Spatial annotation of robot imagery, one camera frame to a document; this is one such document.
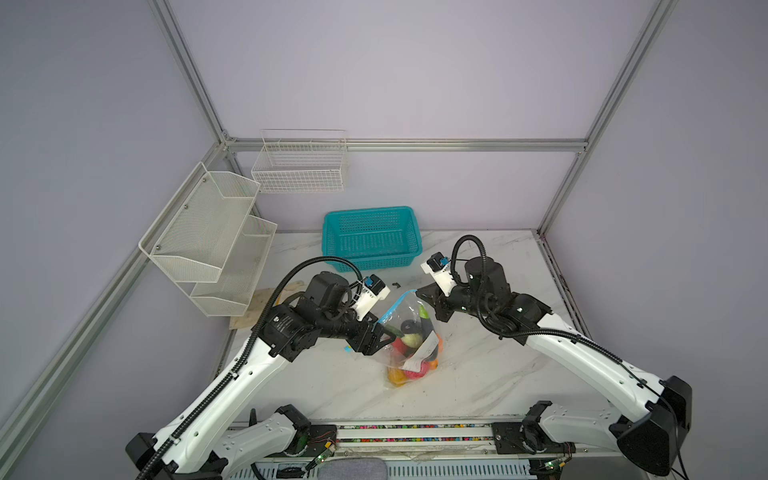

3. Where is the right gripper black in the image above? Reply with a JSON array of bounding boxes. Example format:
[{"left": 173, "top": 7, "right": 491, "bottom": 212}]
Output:
[{"left": 410, "top": 273, "right": 488, "bottom": 322}]

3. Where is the teal plastic basket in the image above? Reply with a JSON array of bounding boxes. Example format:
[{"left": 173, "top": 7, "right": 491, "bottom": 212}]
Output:
[{"left": 321, "top": 206, "right": 423, "bottom": 270}]

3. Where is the clear zip bag blue zipper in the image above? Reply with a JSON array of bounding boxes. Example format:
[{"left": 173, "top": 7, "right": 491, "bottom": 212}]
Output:
[{"left": 364, "top": 290, "right": 443, "bottom": 388}]

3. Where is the orange yellow mango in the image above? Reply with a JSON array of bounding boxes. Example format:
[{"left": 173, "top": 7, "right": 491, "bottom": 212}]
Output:
[{"left": 387, "top": 368, "right": 408, "bottom": 387}]

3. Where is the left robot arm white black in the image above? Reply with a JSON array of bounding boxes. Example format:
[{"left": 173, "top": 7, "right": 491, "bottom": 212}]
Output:
[{"left": 126, "top": 272, "right": 394, "bottom": 479}]

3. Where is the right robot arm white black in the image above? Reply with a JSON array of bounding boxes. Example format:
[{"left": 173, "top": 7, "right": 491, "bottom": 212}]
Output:
[{"left": 416, "top": 253, "right": 693, "bottom": 476}]

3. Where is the white mesh two-tier shelf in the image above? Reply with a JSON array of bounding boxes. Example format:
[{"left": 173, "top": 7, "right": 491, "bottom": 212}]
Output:
[{"left": 138, "top": 163, "right": 277, "bottom": 317}]

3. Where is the grey cloth pad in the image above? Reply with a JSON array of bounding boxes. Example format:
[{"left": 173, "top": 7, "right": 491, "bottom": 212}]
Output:
[{"left": 317, "top": 458, "right": 389, "bottom": 480}]

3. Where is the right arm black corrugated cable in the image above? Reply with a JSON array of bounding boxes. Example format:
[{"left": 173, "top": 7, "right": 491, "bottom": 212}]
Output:
[{"left": 449, "top": 234, "right": 688, "bottom": 480}]

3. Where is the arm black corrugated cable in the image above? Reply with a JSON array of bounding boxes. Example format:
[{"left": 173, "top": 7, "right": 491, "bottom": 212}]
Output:
[
  {"left": 449, "top": 234, "right": 688, "bottom": 480},
  {"left": 134, "top": 256, "right": 364, "bottom": 480}
]

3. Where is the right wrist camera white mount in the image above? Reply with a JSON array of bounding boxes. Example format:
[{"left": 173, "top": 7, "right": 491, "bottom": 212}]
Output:
[{"left": 420, "top": 252, "right": 458, "bottom": 296}]

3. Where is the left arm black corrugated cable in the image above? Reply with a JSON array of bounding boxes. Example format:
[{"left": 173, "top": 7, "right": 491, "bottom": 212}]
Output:
[{"left": 134, "top": 256, "right": 364, "bottom": 480}]

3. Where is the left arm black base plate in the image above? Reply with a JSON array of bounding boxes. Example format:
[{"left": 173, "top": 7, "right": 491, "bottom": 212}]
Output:
[{"left": 284, "top": 424, "right": 338, "bottom": 457}]

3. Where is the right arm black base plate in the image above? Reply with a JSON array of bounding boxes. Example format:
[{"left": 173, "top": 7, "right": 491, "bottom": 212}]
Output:
[{"left": 491, "top": 422, "right": 575, "bottom": 455}]

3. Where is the white wire wall basket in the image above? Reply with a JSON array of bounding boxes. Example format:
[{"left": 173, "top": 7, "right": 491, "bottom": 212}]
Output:
[{"left": 251, "top": 129, "right": 348, "bottom": 194}]

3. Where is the aluminium rail base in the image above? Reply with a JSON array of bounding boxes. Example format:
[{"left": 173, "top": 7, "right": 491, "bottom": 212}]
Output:
[{"left": 157, "top": 415, "right": 676, "bottom": 480}]

